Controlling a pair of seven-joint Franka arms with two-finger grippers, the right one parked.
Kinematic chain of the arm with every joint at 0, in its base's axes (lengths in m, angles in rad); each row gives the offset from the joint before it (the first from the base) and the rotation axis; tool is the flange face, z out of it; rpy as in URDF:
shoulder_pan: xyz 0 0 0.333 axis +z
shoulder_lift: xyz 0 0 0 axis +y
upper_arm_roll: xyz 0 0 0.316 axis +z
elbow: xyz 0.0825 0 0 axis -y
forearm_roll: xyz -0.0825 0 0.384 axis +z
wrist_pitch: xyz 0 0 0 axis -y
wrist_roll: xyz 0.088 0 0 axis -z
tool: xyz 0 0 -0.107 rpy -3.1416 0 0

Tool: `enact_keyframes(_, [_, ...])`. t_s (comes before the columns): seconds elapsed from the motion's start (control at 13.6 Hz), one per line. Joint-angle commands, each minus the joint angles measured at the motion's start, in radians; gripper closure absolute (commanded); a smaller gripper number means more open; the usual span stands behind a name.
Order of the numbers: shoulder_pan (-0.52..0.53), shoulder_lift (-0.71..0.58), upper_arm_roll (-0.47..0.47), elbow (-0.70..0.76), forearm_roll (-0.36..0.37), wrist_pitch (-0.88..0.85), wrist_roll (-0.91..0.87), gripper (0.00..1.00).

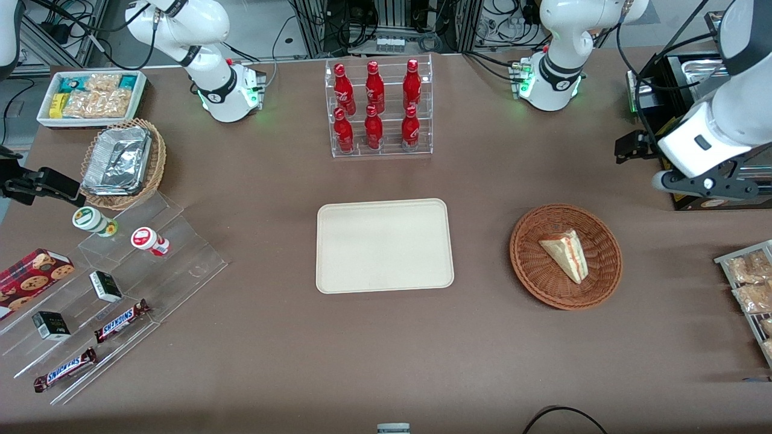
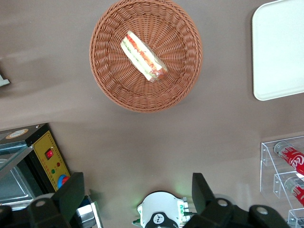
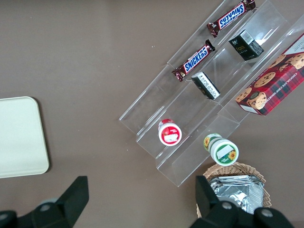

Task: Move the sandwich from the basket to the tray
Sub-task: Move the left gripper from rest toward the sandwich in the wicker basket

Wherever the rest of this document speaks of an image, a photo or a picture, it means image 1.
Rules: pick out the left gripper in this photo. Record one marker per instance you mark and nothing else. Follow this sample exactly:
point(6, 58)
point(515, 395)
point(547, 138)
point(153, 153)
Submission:
point(645, 146)

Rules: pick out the triangular sandwich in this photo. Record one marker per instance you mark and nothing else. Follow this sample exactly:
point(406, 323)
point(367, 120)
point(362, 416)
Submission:
point(568, 253)

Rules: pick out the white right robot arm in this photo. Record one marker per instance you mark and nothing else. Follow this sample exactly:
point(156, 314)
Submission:
point(211, 78)

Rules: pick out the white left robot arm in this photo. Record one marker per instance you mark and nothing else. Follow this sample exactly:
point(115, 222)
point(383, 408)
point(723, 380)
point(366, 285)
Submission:
point(561, 57)

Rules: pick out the light wicker basket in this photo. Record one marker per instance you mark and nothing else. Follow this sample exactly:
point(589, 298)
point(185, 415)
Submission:
point(158, 163)

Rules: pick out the brown wicker basket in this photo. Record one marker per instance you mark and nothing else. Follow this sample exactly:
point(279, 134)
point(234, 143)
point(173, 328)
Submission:
point(537, 265)

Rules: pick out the cream rectangular tray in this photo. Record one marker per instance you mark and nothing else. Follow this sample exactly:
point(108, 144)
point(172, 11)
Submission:
point(384, 246)

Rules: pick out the green lid yogurt cup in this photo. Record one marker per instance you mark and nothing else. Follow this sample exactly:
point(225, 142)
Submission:
point(90, 219)

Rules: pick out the silver foil packets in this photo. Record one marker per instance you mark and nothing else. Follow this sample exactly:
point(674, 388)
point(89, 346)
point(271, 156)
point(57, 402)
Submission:
point(117, 160)

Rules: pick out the yellow snack packet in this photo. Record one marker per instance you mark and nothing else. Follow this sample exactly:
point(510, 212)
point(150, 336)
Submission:
point(58, 105)

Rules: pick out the clear cracker pack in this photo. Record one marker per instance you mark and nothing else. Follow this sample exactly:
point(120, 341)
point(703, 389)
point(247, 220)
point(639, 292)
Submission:
point(104, 82)
point(79, 105)
point(113, 103)

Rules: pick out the red plaid cookie box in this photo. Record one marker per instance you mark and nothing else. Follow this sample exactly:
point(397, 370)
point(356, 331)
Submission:
point(33, 280)

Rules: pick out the red lid yogurt cup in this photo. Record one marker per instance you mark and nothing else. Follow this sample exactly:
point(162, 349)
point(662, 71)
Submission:
point(146, 239)

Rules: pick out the teal snack packet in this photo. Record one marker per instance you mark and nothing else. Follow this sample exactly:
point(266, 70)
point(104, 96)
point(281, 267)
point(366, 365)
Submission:
point(72, 83)
point(129, 81)

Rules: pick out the small black carton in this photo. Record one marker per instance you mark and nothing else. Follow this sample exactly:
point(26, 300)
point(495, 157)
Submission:
point(50, 325)
point(105, 286)

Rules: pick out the white snack bin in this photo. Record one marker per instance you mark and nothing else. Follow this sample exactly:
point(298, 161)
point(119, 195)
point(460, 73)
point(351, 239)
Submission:
point(140, 102)

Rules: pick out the clear acrylic tiered stand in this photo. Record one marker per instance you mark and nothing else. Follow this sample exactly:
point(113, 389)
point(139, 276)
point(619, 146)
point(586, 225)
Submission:
point(181, 265)

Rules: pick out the Snickers chocolate bar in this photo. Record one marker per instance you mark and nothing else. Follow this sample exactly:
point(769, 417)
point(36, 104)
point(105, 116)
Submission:
point(65, 369)
point(120, 321)

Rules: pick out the clear pastry bag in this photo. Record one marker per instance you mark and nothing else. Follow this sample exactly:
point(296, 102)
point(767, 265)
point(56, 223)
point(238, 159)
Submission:
point(748, 268)
point(766, 327)
point(754, 298)
point(768, 348)

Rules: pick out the red soda bottle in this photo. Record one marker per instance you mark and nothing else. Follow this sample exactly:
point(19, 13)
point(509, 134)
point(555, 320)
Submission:
point(343, 134)
point(375, 89)
point(373, 131)
point(344, 90)
point(411, 130)
point(412, 87)

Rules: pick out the clear acrylic bottle rack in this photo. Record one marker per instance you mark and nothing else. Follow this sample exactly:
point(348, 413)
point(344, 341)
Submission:
point(381, 152)

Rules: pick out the grey device edge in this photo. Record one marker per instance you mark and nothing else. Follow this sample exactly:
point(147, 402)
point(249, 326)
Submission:
point(393, 428)

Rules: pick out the aluminium frame rack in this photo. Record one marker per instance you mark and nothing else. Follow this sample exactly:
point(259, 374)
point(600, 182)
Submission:
point(386, 18)

